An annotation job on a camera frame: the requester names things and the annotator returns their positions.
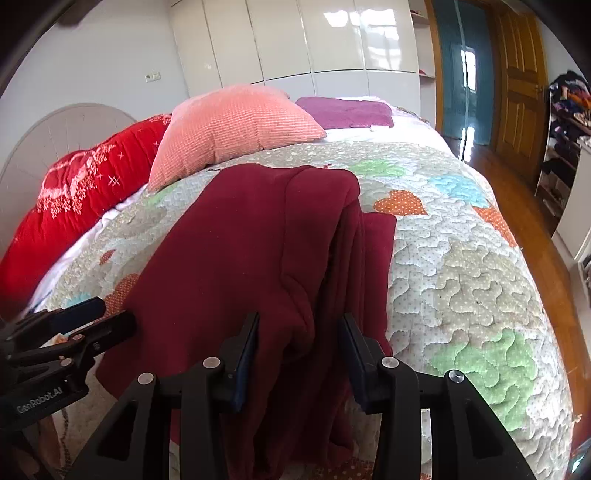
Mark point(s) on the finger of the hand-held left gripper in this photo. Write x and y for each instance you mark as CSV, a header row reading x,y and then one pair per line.
x,y
83,310
111,327

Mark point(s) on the red embroidered pillow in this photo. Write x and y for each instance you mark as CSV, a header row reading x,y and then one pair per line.
x,y
69,207

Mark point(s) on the pink knitted pillow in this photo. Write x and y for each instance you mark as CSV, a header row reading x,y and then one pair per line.
x,y
231,129

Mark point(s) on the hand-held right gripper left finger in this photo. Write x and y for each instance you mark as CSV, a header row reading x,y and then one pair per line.
x,y
244,364

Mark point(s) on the open shelf rack with clothes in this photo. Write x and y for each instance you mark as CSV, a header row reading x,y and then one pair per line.
x,y
565,124

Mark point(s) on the quilted heart pattern bedspread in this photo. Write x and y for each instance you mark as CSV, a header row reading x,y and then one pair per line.
x,y
461,277

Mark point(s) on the grey round headboard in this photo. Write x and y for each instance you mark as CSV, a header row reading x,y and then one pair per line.
x,y
55,129

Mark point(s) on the purple pillow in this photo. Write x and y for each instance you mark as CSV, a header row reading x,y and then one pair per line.
x,y
346,113

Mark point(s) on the maroon fleece garment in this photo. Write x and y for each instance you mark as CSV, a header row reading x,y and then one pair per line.
x,y
231,254

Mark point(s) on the white wall socket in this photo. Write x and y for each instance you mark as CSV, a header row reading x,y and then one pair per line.
x,y
153,76

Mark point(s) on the wooden door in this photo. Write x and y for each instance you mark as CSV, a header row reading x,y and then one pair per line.
x,y
521,78

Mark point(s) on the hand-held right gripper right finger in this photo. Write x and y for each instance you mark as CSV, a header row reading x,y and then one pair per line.
x,y
355,364

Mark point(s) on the white cabinet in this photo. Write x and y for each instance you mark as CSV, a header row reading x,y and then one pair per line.
x,y
577,207

